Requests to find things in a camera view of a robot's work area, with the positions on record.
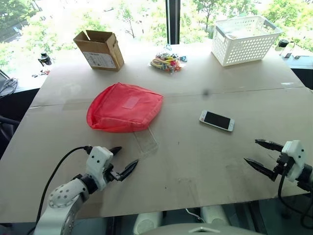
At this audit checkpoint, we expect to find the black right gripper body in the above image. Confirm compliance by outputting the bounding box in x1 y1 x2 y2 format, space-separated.
273 154 290 181

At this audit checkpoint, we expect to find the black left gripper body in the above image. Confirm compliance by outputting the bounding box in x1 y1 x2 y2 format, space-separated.
104 163 124 183

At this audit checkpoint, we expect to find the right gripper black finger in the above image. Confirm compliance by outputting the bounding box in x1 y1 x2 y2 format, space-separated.
244 157 279 182
254 139 285 153

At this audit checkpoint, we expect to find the white smartphone with black screen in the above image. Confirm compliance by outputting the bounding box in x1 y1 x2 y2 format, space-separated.
199 109 235 133

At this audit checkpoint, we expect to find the clear plastic case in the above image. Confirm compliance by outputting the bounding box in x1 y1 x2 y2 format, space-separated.
133 127 159 160

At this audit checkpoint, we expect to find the red fabric pouch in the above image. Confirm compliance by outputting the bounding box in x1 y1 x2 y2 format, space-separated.
85 82 164 133

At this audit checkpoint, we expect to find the white rounded cylinder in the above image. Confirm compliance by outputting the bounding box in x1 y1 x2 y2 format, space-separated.
135 211 163 235
201 205 229 225

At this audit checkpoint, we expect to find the silver robot torso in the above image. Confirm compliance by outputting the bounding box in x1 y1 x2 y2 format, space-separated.
146 224 265 235

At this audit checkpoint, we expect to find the open brown cardboard box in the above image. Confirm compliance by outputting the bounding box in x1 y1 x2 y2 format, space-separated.
73 29 125 72

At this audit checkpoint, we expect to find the white perforated plastic basket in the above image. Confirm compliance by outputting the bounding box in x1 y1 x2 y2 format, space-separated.
211 15 284 67

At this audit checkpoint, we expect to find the clear bottle with black cap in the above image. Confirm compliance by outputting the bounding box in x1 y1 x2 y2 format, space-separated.
277 39 295 57

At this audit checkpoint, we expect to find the bag of colourful trinkets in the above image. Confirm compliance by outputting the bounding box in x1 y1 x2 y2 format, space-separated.
148 44 188 73

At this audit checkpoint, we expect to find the black side furniture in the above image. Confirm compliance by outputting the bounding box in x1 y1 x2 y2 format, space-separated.
0 88 40 160

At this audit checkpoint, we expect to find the black round device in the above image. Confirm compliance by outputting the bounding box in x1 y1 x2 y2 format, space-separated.
38 51 52 67

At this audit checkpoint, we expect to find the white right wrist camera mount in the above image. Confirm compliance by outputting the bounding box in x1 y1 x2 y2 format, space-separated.
281 140 306 183

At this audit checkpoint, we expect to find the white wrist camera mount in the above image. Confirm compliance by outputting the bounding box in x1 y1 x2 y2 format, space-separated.
281 140 306 183
86 146 114 191

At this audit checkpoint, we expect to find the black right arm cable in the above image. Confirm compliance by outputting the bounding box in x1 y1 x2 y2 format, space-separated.
277 163 313 230

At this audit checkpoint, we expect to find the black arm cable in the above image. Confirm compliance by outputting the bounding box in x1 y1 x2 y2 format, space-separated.
277 163 313 230
25 145 93 235

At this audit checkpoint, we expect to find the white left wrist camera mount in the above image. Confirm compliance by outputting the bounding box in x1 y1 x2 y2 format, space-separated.
86 146 114 191

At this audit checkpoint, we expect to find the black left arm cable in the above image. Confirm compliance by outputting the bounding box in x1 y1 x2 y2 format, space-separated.
25 145 93 235

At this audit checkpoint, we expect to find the grey cable bundle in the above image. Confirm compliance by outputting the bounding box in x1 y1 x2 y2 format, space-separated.
0 70 19 98

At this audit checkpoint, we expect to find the dark window frame post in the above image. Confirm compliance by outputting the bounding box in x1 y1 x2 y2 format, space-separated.
165 0 181 45

